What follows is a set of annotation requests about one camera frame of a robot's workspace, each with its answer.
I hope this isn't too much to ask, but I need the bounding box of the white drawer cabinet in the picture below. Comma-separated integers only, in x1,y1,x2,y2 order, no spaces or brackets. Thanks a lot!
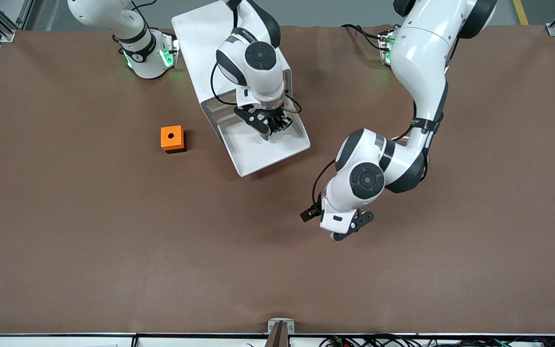
171,0,293,145

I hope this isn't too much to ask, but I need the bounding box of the brown table mat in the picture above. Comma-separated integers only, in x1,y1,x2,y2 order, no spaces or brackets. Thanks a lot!
0,24,555,336

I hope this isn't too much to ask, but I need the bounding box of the orange button enclosure box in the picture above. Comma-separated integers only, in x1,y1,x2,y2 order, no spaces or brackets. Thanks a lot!
160,125,187,154

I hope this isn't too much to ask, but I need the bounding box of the grey metal mounting bracket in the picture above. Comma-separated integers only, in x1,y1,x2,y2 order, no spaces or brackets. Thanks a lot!
267,318,295,335

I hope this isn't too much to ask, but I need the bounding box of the black arm base cable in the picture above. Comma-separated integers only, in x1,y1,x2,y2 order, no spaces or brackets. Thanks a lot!
340,23,389,50

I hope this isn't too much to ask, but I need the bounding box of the tan mounting post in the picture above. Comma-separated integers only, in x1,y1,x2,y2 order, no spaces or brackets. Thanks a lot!
265,322,291,347

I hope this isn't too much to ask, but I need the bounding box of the black cable bundle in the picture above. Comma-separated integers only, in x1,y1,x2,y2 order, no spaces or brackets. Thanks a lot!
318,334,555,347

